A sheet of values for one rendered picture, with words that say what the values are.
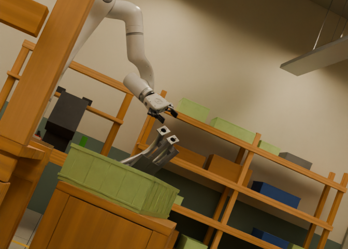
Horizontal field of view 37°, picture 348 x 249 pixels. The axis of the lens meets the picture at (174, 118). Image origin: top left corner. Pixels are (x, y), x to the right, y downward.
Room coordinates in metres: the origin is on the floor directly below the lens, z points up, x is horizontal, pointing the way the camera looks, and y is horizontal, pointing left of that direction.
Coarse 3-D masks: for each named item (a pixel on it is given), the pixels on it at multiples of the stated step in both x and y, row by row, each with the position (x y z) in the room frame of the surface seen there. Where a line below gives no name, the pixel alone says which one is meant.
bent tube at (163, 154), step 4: (172, 136) 2.52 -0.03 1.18; (168, 140) 2.49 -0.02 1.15; (172, 140) 2.53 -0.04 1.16; (176, 140) 2.51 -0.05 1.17; (172, 144) 2.51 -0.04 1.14; (168, 148) 2.54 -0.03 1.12; (164, 152) 2.56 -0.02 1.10; (160, 156) 2.57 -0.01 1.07; (164, 156) 2.58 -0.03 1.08; (156, 160) 2.57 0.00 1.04
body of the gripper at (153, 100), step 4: (152, 92) 2.54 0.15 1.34; (148, 96) 2.53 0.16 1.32; (152, 96) 2.53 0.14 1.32; (156, 96) 2.54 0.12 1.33; (160, 96) 2.55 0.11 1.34; (144, 100) 2.52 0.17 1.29; (148, 100) 2.51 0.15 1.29; (152, 100) 2.51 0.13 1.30; (156, 100) 2.52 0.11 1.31; (160, 100) 2.53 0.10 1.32; (164, 100) 2.54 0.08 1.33; (144, 104) 2.53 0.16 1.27; (148, 104) 2.51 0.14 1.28; (152, 104) 2.50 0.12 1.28; (156, 104) 2.50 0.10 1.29; (160, 104) 2.51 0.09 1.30; (164, 104) 2.52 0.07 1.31; (168, 104) 2.53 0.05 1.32; (148, 108) 2.52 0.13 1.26; (152, 108) 2.50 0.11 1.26; (156, 108) 2.48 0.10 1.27; (160, 108) 2.49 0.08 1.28; (164, 108) 2.54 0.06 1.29; (152, 112) 2.53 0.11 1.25; (160, 112) 2.54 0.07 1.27
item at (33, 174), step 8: (32, 144) 2.08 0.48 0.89; (40, 144) 2.08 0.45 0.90; (48, 152) 2.13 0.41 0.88; (24, 160) 2.08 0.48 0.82; (32, 160) 2.08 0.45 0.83; (40, 160) 2.08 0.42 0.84; (16, 168) 2.08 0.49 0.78; (24, 168) 2.08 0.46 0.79; (32, 168) 2.08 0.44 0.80; (40, 168) 2.11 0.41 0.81; (24, 176) 2.08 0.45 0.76; (32, 176) 2.08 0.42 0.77
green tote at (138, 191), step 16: (80, 160) 2.33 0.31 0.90; (96, 160) 2.31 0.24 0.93; (112, 160) 2.29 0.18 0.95; (64, 176) 2.33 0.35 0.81; (80, 176) 2.32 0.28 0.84; (96, 176) 2.30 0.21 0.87; (112, 176) 2.28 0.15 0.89; (128, 176) 2.27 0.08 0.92; (144, 176) 2.24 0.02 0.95; (96, 192) 2.29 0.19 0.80; (112, 192) 2.28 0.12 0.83; (128, 192) 2.26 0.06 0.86; (144, 192) 2.24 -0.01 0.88; (160, 192) 2.45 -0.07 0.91; (176, 192) 2.78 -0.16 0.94; (128, 208) 2.25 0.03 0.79; (144, 208) 2.28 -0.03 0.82; (160, 208) 2.58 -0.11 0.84
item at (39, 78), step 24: (72, 0) 1.53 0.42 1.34; (48, 24) 1.52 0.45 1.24; (72, 24) 1.53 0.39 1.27; (48, 48) 1.53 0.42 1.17; (72, 48) 1.61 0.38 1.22; (24, 72) 1.52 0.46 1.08; (48, 72) 1.53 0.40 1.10; (24, 96) 1.53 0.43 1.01; (48, 96) 1.58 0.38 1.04; (24, 120) 1.53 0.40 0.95; (24, 144) 1.55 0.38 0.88
